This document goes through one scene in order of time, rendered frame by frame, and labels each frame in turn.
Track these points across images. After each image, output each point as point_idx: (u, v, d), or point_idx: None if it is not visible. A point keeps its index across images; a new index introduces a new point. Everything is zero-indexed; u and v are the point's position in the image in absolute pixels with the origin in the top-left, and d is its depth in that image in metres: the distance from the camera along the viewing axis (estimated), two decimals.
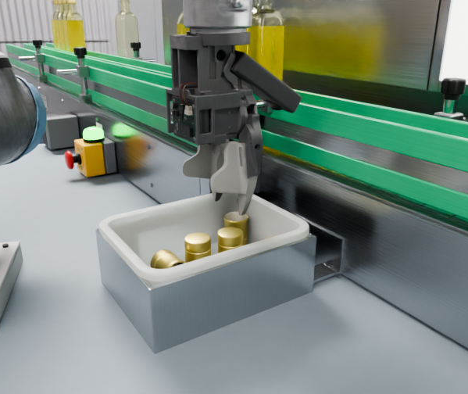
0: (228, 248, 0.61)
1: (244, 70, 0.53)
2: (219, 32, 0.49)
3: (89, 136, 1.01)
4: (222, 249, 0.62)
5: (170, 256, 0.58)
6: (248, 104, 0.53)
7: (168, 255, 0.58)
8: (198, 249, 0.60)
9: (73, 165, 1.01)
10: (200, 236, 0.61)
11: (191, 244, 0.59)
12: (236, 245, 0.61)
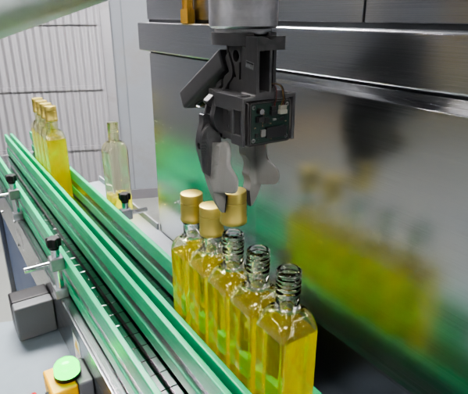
0: (246, 202, 0.60)
1: None
2: (271, 31, 0.52)
3: (61, 376, 0.80)
4: (244, 206, 0.60)
5: None
6: None
7: None
8: None
9: None
10: None
11: None
12: (244, 196, 0.61)
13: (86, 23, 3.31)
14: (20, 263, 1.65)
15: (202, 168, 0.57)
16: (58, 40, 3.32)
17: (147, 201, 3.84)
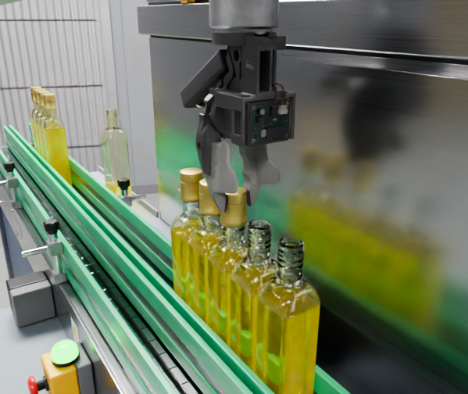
0: (246, 202, 0.60)
1: None
2: (272, 31, 0.52)
3: (58, 359, 0.79)
4: (244, 206, 0.60)
5: None
6: None
7: None
8: None
9: None
10: None
11: None
12: (244, 196, 0.61)
13: (85, 18, 3.30)
14: (19, 255, 1.64)
15: (202, 168, 0.57)
16: (58, 35, 3.31)
17: (147, 197, 3.83)
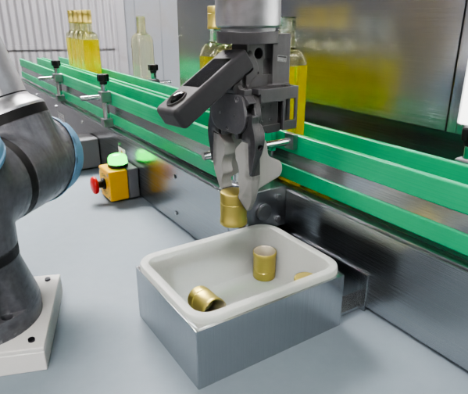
0: None
1: None
2: None
3: (114, 162, 1.05)
4: None
5: (207, 293, 0.62)
6: None
7: (205, 291, 0.62)
8: (234, 202, 0.59)
9: (98, 190, 1.04)
10: (236, 190, 0.60)
11: (227, 196, 0.59)
12: None
13: None
14: None
15: (254, 171, 0.55)
16: (74, 1, 3.57)
17: None
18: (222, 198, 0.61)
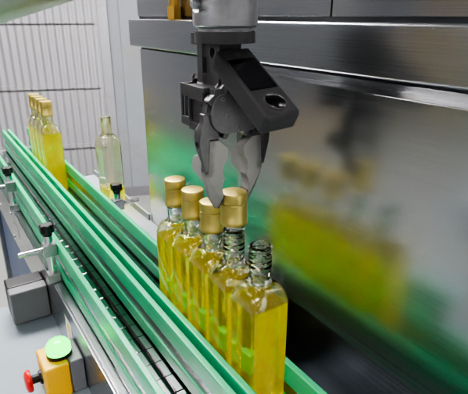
0: None
1: (216, 69, 0.54)
2: (198, 30, 0.55)
3: (52, 354, 0.84)
4: None
5: None
6: (205, 102, 0.55)
7: None
8: (247, 197, 0.61)
9: (33, 389, 0.84)
10: (231, 190, 0.61)
11: (245, 194, 0.59)
12: None
13: (83, 23, 3.35)
14: (17, 256, 1.69)
15: (262, 158, 0.61)
16: (56, 39, 3.36)
17: (144, 198, 3.88)
18: (226, 204, 0.59)
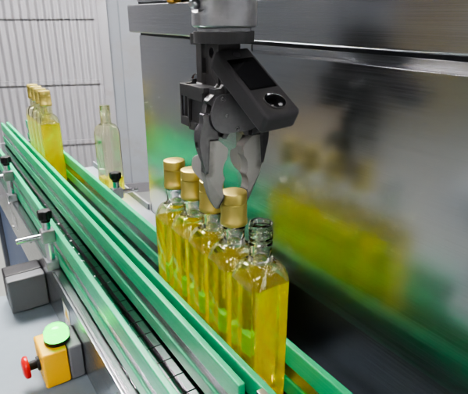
0: None
1: (216, 69, 0.54)
2: (197, 30, 0.55)
3: (50, 340, 0.83)
4: None
5: None
6: (205, 102, 0.55)
7: None
8: (247, 197, 0.61)
9: (30, 376, 0.83)
10: (231, 190, 0.61)
11: (245, 194, 0.59)
12: (222, 185, 0.66)
13: (83, 18, 3.34)
14: (16, 248, 1.68)
15: (262, 157, 0.61)
16: (56, 34, 3.35)
17: (144, 195, 3.87)
18: (226, 204, 0.59)
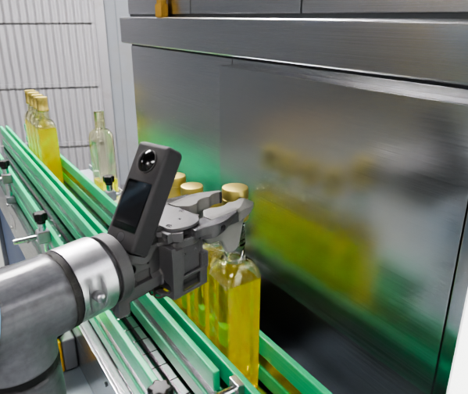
0: None
1: (148, 245, 0.48)
2: (119, 294, 0.46)
3: None
4: None
5: None
6: (182, 241, 0.50)
7: (226, 205, 0.60)
8: None
9: None
10: None
11: None
12: (202, 191, 0.72)
13: (81, 22, 3.40)
14: (14, 248, 1.74)
15: (184, 198, 0.60)
16: (55, 37, 3.41)
17: None
18: None
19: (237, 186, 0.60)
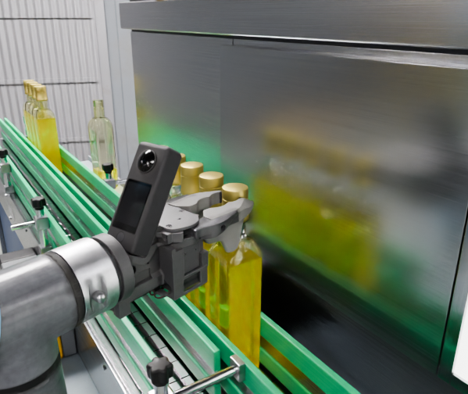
0: None
1: (148, 246, 0.48)
2: (119, 294, 0.46)
3: None
4: None
5: None
6: (182, 241, 0.50)
7: (226, 205, 0.60)
8: (223, 180, 0.65)
9: None
10: (209, 173, 0.65)
11: (222, 177, 0.64)
12: (202, 170, 0.70)
13: (80, 16, 3.39)
14: (12, 240, 1.73)
15: (184, 198, 0.60)
16: (54, 33, 3.40)
17: None
18: (204, 187, 0.64)
19: (237, 186, 0.60)
